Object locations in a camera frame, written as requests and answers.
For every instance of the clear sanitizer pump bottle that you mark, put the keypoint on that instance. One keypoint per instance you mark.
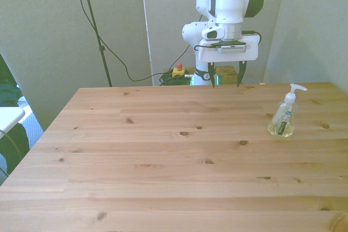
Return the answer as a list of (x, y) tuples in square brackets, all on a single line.
[(281, 126)]

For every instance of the white vertical wall strip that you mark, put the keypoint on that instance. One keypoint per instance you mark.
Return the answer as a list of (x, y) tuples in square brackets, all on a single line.
[(146, 31)]

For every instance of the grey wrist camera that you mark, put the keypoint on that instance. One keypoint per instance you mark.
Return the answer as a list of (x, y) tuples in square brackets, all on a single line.
[(232, 48)]

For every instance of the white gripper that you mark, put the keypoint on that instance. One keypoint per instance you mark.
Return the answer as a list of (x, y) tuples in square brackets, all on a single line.
[(251, 50)]

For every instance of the black camera stand pole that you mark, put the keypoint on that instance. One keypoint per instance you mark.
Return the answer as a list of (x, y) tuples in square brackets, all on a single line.
[(93, 22)]

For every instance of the yellow emergency stop box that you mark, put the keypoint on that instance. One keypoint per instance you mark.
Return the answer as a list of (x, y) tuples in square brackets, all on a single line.
[(178, 72)]

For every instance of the white side table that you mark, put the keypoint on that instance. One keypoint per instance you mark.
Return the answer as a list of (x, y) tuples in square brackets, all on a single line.
[(11, 118)]

